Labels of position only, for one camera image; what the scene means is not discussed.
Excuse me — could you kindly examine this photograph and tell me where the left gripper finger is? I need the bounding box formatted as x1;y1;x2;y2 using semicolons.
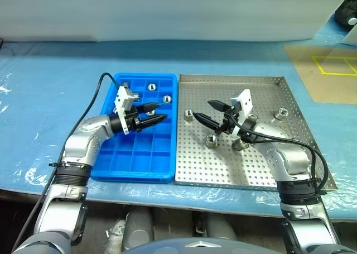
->
137;102;162;113
139;114;168;131

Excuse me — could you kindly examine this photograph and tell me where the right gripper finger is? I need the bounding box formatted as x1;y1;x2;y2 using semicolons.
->
192;112;220;131
206;99;230;112

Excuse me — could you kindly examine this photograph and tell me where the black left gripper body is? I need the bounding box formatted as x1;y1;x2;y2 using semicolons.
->
125;106;145;134

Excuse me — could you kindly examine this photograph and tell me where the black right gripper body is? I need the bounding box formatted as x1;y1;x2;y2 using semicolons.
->
215;107;240;136

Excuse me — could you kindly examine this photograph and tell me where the blue compartment tray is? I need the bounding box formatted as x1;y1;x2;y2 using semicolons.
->
90;72;179;184

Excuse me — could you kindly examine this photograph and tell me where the metal nut centre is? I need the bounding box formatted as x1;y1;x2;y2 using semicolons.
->
205;134;219;148

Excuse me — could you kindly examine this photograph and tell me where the perforated metal tray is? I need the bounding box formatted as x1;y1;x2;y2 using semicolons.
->
174;74;338;192

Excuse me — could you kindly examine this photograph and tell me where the brown flat board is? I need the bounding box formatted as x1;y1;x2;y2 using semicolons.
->
282;44;357;106

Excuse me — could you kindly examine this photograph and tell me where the grey rounded housing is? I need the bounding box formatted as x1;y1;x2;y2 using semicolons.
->
105;206;154;252
205;212;238;241

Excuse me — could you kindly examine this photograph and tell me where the grey robot torso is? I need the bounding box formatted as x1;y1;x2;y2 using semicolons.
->
119;237;268;254

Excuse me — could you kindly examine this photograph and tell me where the black bundled object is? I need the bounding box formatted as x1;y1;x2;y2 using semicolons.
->
334;0;357;31

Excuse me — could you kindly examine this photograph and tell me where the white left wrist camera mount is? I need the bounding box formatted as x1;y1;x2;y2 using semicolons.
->
113;85;139;135

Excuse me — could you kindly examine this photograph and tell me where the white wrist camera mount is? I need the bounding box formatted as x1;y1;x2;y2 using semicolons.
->
230;88;253;136
113;85;139;135

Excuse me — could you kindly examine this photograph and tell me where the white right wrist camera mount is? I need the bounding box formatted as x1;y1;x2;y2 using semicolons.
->
230;88;253;136

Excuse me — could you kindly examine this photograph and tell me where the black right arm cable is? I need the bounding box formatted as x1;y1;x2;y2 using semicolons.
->
237;119;327;195

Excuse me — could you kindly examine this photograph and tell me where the thin black cable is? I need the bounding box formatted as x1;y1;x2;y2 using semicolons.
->
0;37;16;56

